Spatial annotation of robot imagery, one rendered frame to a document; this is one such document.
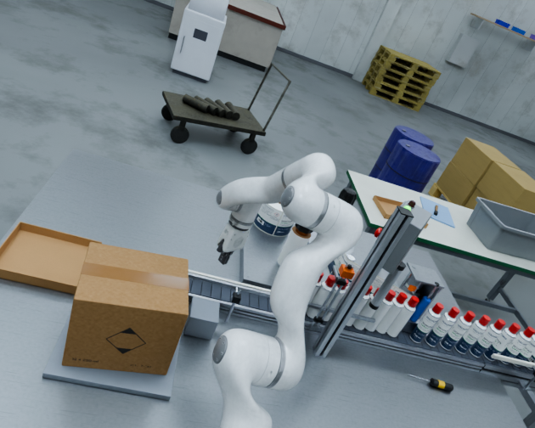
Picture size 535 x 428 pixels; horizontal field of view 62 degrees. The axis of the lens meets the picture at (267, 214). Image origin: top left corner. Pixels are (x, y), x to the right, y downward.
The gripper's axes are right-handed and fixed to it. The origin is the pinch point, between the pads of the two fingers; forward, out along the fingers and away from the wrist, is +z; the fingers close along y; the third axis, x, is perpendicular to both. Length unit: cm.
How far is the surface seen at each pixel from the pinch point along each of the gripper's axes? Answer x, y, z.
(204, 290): 1.9, -0.5, 17.2
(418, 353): -64, 65, 15
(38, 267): 39, -45, 25
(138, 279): -3.6, -39.2, -4.0
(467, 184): 39, 459, 24
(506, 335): -85, 92, -4
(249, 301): -10.0, 13.3, 16.8
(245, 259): 9.3, 28.7, 15.0
